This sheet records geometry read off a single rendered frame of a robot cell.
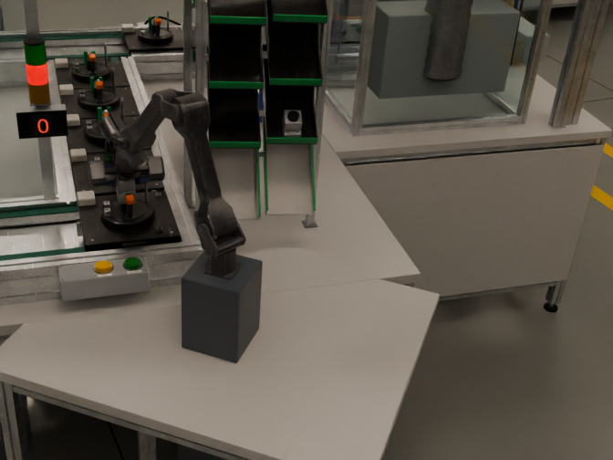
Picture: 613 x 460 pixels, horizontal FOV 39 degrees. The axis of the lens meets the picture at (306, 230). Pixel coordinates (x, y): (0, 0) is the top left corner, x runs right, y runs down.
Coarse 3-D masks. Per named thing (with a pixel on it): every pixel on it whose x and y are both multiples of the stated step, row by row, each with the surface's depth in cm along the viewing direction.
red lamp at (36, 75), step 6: (30, 66) 208; (36, 66) 208; (42, 66) 208; (30, 72) 209; (36, 72) 208; (42, 72) 209; (30, 78) 210; (36, 78) 209; (42, 78) 210; (36, 84) 210; (42, 84) 211
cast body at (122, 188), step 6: (120, 180) 219; (126, 180) 219; (132, 180) 219; (120, 186) 219; (126, 186) 219; (132, 186) 220; (120, 192) 220; (126, 192) 220; (132, 192) 220; (120, 198) 219
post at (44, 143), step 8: (24, 0) 203; (32, 0) 203; (24, 8) 204; (32, 8) 204; (32, 16) 206; (32, 24) 207; (32, 32) 208; (40, 144) 223; (48, 144) 224; (40, 152) 224; (48, 152) 225; (40, 160) 225; (48, 160) 226; (48, 168) 227; (48, 176) 229; (48, 184) 230; (48, 192) 231; (48, 200) 232
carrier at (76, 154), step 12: (72, 156) 248; (84, 156) 250; (96, 156) 253; (108, 156) 248; (144, 156) 255; (72, 168) 246; (84, 168) 247; (84, 180) 241; (96, 192) 236; (108, 192) 236; (144, 192) 239
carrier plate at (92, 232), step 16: (160, 192) 238; (80, 208) 228; (96, 208) 228; (160, 208) 231; (96, 224) 222; (160, 224) 224; (176, 224) 225; (96, 240) 216; (112, 240) 216; (128, 240) 217; (144, 240) 218; (160, 240) 219; (176, 240) 221
